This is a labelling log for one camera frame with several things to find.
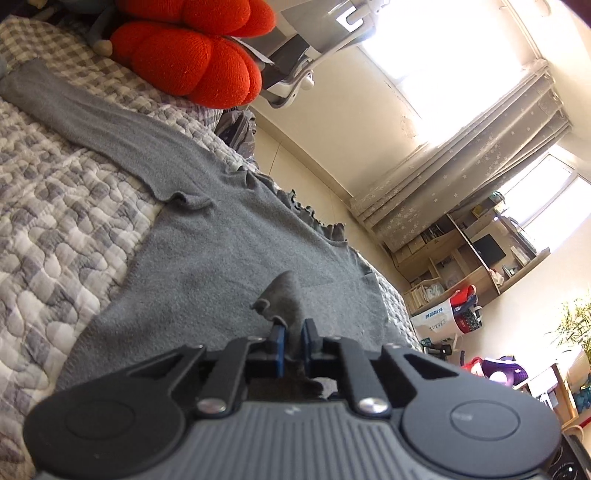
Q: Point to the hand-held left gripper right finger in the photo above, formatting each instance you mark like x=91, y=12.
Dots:
x=308, y=346

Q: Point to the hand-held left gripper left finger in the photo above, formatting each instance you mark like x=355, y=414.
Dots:
x=278, y=346

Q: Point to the dark grey sweater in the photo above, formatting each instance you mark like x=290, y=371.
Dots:
x=221, y=258

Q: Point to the white shopping bag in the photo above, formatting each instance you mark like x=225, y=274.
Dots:
x=434, y=318

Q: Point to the small black stand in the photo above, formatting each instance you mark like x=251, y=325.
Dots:
x=441, y=347

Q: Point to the small red bag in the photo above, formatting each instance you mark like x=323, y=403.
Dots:
x=464, y=295

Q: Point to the wooden desk with shelves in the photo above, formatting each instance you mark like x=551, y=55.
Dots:
x=461, y=258

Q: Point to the purple plastic object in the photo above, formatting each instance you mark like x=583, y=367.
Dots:
x=503, y=367

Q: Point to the black screen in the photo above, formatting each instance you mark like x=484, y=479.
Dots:
x=488, y=249

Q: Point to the grey backpack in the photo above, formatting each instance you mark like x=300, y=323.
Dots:
x=238, y=134

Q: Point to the grey star curtain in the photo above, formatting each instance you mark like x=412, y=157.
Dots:
x=461, y=175

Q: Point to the grey checkered quilt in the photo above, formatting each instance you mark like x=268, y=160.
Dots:
x=55, y=230

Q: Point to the wooden side table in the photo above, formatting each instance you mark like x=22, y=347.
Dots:
x=561, y=392

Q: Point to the green potted plant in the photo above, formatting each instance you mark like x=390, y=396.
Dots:
x=575, y=323

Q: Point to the window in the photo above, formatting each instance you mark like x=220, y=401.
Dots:
x=549, y=203

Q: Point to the red knitted flower cushion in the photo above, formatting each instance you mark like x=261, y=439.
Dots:
x=184, y=60

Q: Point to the white office chair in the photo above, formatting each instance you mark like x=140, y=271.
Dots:
x=318, y=27

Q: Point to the blue plush toy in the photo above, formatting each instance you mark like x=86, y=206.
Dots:
x=100, y=34

